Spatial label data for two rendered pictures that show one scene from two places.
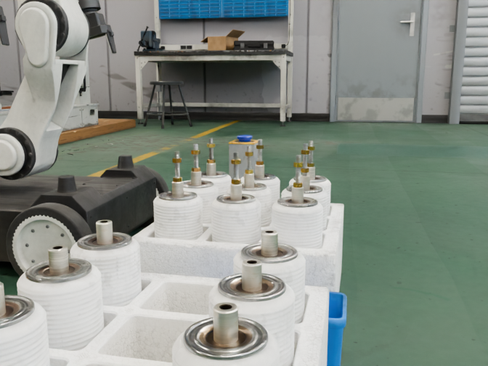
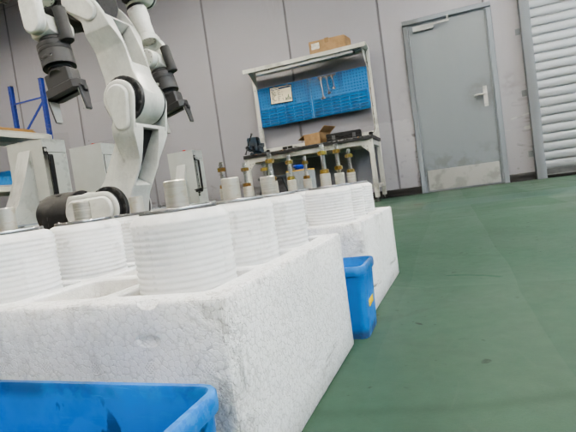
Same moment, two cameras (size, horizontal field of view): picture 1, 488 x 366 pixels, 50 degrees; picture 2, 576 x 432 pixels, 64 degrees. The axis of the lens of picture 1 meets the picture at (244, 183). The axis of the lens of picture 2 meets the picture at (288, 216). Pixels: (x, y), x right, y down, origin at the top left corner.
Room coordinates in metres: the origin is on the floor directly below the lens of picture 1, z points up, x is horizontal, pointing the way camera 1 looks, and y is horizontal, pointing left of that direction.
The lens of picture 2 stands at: (-0.01, -0.16, 0.25)
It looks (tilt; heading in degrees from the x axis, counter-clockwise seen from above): 3 degrees down; 9
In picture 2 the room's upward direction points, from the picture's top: 8 degrees counter-clockwise
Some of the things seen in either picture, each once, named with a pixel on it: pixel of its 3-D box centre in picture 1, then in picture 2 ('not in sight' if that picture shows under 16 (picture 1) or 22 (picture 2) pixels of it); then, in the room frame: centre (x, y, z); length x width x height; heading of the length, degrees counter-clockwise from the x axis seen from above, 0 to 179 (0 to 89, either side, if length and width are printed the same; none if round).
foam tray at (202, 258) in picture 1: (248, 258); (302, 258); (1.09, -0.01, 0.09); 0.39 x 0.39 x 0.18; 77
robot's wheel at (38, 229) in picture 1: (50, 246); not in sight; (1.15, 0.44, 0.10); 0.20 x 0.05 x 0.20; 79
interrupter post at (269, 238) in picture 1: (269, 243); (268, 187); (0.66, -0.03, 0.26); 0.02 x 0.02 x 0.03
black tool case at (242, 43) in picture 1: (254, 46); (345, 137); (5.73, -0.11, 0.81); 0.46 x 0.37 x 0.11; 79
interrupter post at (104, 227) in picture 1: (104, 232); (136, 206); (0.71, 0.20, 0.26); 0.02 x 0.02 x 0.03
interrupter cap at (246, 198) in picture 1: (236, 199); not in sight; (0.98, 0.01, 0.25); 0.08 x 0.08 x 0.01
